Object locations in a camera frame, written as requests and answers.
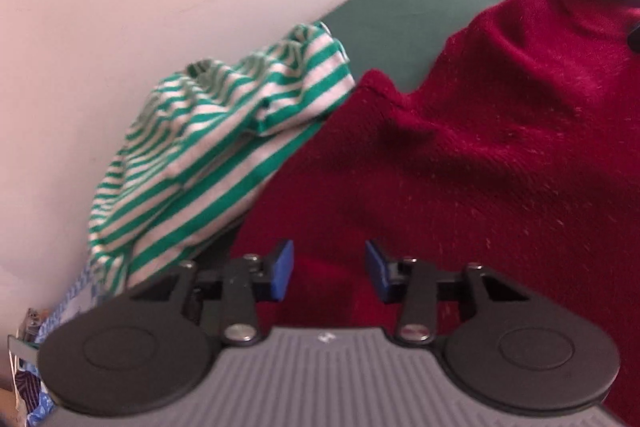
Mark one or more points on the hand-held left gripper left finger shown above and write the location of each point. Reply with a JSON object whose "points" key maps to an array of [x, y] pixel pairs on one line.
{"points": [[282, 269]]}

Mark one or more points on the blue floral towel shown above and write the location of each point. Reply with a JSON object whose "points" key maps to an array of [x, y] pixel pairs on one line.
{"points": [[75, 302]]}

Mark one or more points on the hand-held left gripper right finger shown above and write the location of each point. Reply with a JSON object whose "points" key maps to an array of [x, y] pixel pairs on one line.
{"points": [[376, 269]]}

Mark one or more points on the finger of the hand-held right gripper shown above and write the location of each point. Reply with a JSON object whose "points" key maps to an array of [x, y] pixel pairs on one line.
{"points": [[635, 37]]}

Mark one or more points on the blue patterned cloth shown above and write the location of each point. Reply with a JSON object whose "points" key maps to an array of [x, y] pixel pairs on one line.
{"points": [[42, 409]]}

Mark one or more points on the dark striped cloth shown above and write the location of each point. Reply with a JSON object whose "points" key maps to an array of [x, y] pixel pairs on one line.
{"points": [[27, 387]]}

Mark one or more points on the green white striped shirt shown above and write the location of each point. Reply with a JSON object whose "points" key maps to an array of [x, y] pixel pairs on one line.
{"points": [[210, 147]]}

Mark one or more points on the dark red knit sweater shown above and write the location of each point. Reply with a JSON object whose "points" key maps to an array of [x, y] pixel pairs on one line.
{"points": [[475, 157]]}

